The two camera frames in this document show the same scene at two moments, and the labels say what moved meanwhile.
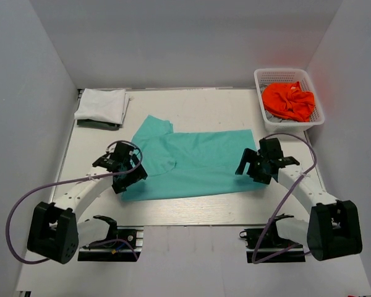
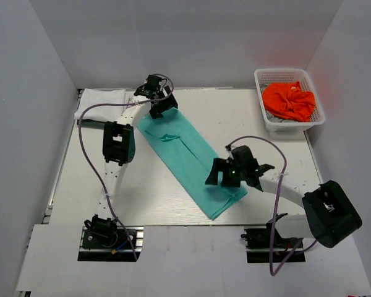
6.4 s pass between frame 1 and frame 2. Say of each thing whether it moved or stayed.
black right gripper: moved
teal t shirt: moved
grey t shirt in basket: stayed
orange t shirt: stayed
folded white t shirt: stayed
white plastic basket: stayed
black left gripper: moved
